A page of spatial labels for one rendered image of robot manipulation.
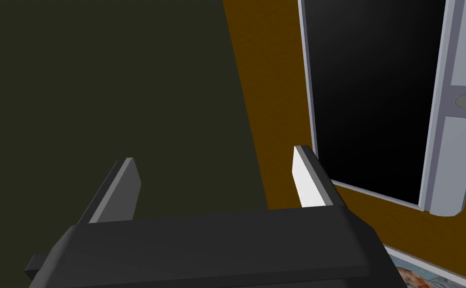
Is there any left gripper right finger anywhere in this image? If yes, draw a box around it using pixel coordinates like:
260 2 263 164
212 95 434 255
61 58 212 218
291 144 346 209

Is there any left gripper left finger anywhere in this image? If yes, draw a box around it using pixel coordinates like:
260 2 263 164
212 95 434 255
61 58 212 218
76 156 142 225

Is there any framed colourful wall picture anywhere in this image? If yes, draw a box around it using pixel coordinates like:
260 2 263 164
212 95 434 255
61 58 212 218
384 244 466 288

